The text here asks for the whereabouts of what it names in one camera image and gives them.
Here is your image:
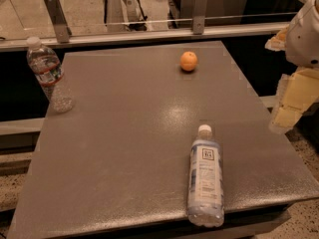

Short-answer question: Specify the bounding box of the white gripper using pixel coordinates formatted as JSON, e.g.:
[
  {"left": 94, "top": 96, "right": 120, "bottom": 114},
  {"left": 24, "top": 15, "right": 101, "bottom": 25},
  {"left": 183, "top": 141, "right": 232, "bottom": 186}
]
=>
[{"left": 265, "top": 0, "right": 319, "bottom": 134}]

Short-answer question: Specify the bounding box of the metal bracket post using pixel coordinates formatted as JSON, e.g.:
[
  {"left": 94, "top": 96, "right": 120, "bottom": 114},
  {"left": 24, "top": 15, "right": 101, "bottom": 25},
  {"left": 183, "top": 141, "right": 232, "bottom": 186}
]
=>
[
  {"left": 44, "top": 0, "right": 72, "bottom": 43},
  {"left": 192, "top": 0, "right": 207, "bottom": 35}
]

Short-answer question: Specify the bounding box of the right metal bracket post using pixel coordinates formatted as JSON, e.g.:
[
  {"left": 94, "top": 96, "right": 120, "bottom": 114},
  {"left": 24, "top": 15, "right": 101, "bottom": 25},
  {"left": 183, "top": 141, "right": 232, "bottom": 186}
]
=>
[{"left": 192, "top": 0, "right": 207, "bottom": 35}]

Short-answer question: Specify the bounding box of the orange fruit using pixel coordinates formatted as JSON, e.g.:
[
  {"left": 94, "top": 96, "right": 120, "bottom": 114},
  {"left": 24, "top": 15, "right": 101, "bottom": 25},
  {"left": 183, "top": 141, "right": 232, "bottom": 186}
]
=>
[{"left": 179, "top": 51, "right": 198, "bottom": 72}]

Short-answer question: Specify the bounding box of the metal horizontal rail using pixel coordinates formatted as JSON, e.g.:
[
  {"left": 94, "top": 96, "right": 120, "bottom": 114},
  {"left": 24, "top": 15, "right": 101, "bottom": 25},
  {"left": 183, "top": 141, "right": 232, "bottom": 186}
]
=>
[{"left": 0, "top": 21, "right": 290, "bottom": 53}]

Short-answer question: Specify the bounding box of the clear water bottle red label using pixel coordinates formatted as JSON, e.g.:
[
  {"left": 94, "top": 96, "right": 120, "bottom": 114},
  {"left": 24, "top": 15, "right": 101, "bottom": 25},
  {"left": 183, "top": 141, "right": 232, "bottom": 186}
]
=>
[{"left": 26, "top": 37, "right": 74, "bottom": 113}]

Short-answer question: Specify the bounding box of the left metal bracket post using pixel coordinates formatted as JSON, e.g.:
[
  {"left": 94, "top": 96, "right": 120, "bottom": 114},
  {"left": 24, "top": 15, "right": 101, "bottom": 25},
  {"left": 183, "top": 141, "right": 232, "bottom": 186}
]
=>
[{"left": 44, "top": 0, "right": 72, "bottom": 43}]

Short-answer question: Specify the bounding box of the blue label plastic bottle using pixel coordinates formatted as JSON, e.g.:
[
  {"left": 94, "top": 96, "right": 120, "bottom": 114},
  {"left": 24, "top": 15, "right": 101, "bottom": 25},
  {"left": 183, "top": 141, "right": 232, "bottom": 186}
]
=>
[{"left": 187, "top": 124, "right": 224, "bottom": 228}]

